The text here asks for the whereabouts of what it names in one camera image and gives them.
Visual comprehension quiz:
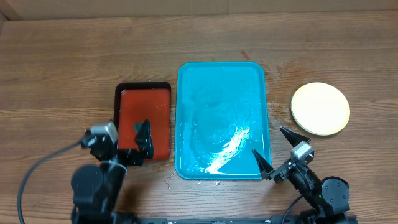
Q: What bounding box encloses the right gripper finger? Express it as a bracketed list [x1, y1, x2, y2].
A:
[280, 126, 311, 147]
[252, 149, 274, 180]

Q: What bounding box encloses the yellow plate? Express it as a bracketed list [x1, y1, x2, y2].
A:
[290, 82, 351, 136]

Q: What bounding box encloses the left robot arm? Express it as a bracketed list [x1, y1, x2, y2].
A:
[71, 120, 154, 224]

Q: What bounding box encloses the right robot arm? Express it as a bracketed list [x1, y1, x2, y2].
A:
[252, 126, 350, 223]

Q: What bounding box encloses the black tray with red liquid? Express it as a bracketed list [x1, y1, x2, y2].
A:
[113, 82, 171, 160]

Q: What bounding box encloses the teal plastic serving tray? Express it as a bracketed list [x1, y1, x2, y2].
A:
[175, 61, 272, 180]

